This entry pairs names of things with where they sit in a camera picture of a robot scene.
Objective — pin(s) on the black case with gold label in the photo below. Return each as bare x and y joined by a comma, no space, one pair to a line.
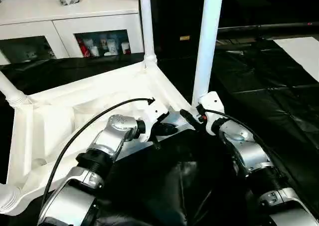
179,11

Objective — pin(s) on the white plastic table top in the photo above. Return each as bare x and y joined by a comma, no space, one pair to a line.
62,116

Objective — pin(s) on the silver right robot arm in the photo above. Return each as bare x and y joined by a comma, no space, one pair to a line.
249,151

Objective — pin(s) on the black mat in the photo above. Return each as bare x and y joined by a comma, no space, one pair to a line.
261,106

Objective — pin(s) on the red white small bottle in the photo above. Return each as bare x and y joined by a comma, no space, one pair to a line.
83,49

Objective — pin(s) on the white plastic table leg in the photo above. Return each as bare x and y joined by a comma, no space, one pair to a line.
10,88
8,197
147,24
207,49

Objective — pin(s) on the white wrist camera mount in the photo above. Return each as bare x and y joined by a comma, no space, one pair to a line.
152,111
211,101

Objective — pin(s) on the white flat sheet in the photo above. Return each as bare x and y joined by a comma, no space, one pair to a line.
301,56

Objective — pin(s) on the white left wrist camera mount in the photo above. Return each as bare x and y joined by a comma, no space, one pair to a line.
152,111

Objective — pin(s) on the white cabinet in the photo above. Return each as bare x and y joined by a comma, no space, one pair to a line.
74,14

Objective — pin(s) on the black long bar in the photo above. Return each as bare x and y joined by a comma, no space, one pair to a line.
269,27

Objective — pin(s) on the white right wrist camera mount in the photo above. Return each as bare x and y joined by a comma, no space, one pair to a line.
211,101

